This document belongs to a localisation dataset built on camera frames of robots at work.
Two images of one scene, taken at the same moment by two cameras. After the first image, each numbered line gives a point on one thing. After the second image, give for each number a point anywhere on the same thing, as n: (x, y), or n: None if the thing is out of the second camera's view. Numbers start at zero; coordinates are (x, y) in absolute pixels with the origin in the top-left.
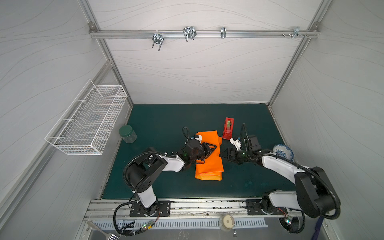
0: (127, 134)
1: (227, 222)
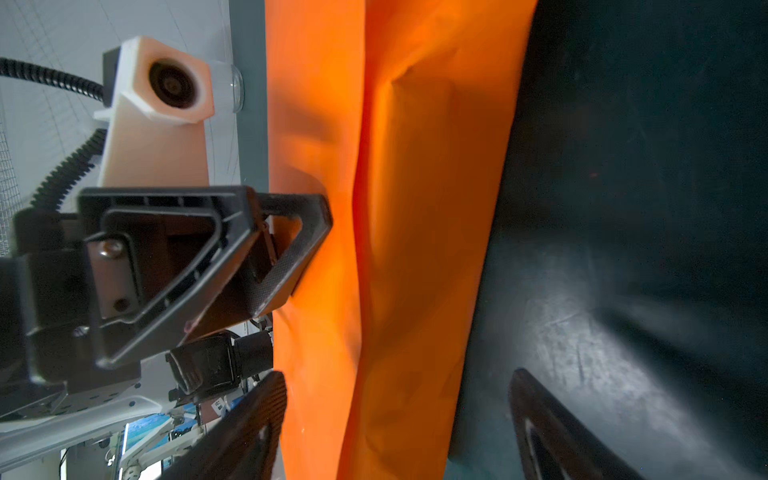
0: (238, 89)
1: None
